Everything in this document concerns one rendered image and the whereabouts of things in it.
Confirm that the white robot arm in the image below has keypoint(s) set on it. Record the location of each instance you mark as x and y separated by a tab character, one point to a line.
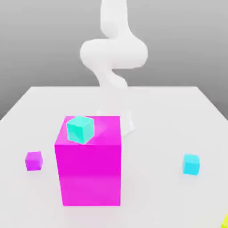
114	53

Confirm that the small turquoise cube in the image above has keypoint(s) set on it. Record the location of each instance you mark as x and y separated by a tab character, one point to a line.
80	130

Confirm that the small cyan cube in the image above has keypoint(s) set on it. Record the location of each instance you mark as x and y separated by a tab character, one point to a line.
191	164

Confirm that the small purple cube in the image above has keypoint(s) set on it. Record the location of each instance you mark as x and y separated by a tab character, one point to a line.
33	161

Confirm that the large magenta box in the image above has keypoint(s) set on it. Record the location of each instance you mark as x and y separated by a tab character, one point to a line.
89	174

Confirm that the large yellow box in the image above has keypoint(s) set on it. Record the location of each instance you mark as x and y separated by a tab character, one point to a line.
225	223

